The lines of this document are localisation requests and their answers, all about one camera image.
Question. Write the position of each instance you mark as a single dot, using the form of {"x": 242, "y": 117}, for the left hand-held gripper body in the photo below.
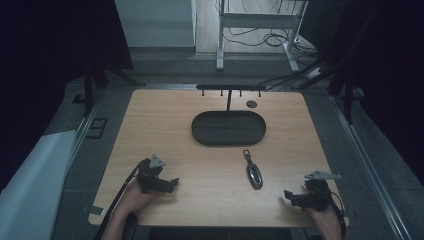
{"x": 150, "y": 176}

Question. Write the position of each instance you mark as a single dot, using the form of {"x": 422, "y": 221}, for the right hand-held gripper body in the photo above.
{"x": 318, "y": 196}

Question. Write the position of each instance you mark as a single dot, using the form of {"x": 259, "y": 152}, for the person's right hand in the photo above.
{"x": 326, "y": 217}

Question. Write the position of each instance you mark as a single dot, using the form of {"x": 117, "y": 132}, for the person's left hand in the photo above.
{"x": 133, "y": 200}

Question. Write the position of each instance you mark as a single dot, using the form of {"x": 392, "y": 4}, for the black car key fob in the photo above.
{"x": 254, "y": 175}

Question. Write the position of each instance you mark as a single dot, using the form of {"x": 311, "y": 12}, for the black key rack with tray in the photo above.
{"x": 228, "y": 128}

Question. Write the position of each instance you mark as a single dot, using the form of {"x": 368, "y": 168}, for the black round table grommet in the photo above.
{"x": 251, "y": 104}

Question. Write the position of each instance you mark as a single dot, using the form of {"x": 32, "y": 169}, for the black stand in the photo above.
{"x": 88, "y": 90}
{"x": 346, "y": 93}

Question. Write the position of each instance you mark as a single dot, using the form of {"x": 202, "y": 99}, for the white sheet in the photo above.
{"x": 33, "y": 186}

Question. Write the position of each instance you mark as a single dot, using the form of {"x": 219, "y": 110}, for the white power strip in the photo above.
{"x": 315, "y": 72}

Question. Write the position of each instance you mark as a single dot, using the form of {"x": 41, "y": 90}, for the dark curtain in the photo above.
{"x": 50, "y": 50}
{"x": 393, "y": 66}

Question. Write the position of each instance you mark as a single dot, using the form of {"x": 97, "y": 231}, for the white cabinet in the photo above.
{"x": 155, "y": 23}

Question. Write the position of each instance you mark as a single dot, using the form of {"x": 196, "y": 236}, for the metal floor rail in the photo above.
{"x": 373, "y": 173}
{"x": 85, "y": 126}

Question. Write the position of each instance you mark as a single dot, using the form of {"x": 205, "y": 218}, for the white desk frame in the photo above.
{"x": 256, "y": 20}

